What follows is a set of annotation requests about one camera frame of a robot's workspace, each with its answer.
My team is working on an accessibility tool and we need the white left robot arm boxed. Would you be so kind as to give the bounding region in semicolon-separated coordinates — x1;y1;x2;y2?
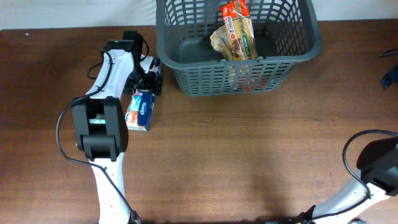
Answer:
71;30;163;223

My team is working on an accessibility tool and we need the green wet wipes pack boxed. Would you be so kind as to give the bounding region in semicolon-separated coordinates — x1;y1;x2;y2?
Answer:
88;114;106;124

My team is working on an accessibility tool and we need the Kleenex tissue multipack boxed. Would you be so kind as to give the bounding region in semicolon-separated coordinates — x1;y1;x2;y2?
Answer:
125;57;162;132

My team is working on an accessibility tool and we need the beige snack bag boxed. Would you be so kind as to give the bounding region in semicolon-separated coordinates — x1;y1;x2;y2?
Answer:
210;25;233;61

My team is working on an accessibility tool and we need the spaghetti pasta packet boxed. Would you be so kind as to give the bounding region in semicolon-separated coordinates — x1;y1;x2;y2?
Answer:
219;0;258;61

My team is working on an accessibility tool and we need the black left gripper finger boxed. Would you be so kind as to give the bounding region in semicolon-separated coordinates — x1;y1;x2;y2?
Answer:
154;75;164;95
135;73;155;90

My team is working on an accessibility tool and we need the grey plastic basket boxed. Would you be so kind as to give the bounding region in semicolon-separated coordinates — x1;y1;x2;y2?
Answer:
156;0;322;96

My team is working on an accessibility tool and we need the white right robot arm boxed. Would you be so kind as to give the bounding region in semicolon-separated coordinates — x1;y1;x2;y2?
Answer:
304;137;397;224

